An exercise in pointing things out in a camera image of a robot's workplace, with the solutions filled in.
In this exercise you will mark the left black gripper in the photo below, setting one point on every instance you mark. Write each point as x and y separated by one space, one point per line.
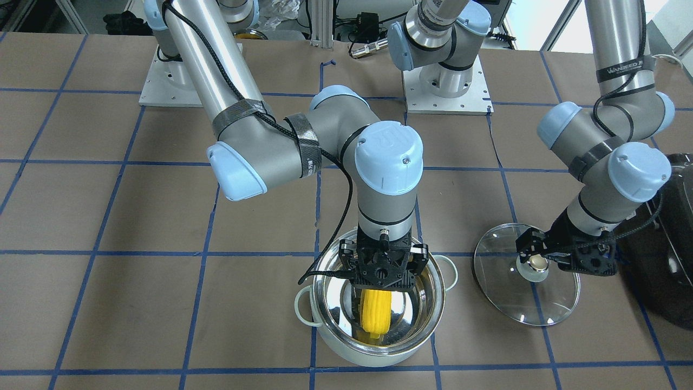
563 230

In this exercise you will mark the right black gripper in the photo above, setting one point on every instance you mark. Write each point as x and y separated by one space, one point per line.
346 254

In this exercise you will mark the glass pot lid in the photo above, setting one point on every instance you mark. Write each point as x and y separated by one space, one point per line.
535 292

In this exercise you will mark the yellow plastic corn cob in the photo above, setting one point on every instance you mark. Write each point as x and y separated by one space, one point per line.
375 312

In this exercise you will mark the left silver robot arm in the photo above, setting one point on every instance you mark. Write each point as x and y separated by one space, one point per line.
602 147

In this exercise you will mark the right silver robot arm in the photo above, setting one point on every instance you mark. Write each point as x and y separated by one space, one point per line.
254 152

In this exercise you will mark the pale green cooking pot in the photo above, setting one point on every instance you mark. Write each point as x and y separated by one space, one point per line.
332 305

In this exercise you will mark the dark grey rice cooker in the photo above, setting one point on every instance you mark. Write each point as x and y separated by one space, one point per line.
660 255

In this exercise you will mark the silver metal connector plug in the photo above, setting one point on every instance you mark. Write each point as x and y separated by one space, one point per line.
368 49

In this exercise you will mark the black power adapter box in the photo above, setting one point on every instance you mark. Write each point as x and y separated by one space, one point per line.
367 22

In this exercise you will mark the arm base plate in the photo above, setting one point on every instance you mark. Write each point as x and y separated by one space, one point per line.
434 89
168 84

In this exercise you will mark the aluminium frame post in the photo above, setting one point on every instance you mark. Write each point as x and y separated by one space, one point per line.
322 23

